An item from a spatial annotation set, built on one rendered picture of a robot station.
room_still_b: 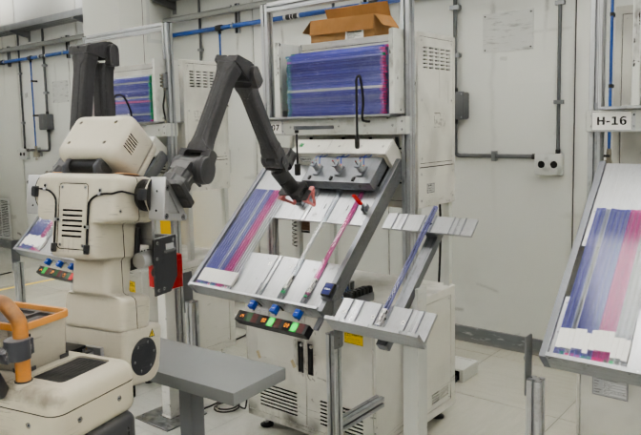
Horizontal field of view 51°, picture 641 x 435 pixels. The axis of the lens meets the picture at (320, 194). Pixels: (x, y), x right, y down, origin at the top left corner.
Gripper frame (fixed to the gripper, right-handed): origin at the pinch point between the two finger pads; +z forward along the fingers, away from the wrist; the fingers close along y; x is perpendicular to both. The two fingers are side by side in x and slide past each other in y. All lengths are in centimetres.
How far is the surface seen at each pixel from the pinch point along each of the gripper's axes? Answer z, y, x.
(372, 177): 9.1, -16.6, -20.7
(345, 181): 8.9, -5.4, -18.0
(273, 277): 13.2, 8.9, 25.8
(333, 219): 14.3, -3.9, -3.3
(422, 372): 35, -52, 40
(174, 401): 68, 83, 71
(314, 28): -6, 45, -97
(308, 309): 12.0, -15.1, 36.1
